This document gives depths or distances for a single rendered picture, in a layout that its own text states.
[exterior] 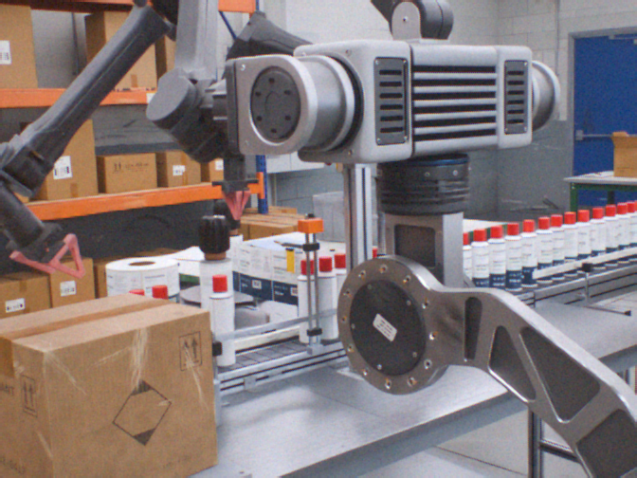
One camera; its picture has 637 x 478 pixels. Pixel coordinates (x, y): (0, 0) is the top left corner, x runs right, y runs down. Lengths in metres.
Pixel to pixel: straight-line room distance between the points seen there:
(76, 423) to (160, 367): 0.16
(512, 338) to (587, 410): 0.12
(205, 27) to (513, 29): 9.26
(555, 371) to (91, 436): 0.68
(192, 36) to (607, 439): 0.81
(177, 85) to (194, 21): 0.19
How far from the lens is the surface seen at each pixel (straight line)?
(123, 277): 2.38
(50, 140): 1.50
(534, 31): 10.37
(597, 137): 9.91
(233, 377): 1.90
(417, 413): 1.76
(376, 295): 1.22
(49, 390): 1.28
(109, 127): 6.77
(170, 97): 1.18
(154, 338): 1.36
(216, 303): 1.88
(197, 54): 1.28
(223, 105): 1.11
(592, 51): 9.95
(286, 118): 1.02
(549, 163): 10.26
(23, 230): 1.51
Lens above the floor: 1.45
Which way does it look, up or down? 9 degrees down
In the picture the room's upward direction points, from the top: 2 degrees counter-clockwise
